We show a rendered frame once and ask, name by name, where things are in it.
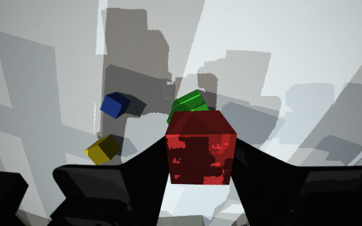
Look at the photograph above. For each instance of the blue cube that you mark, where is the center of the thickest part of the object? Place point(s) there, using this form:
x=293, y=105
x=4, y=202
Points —
x=115, y=104

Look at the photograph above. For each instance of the yellow block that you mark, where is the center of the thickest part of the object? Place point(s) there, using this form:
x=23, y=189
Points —
x=103, y=150

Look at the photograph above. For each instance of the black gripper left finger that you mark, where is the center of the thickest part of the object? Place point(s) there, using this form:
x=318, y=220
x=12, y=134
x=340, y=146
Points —
x=139, y=183

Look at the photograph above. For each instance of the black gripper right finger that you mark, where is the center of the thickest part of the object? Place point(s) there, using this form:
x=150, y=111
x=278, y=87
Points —
x=273, y=192

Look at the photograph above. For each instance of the red block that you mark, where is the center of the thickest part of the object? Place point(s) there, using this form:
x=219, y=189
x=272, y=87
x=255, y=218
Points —
x=200, y=148

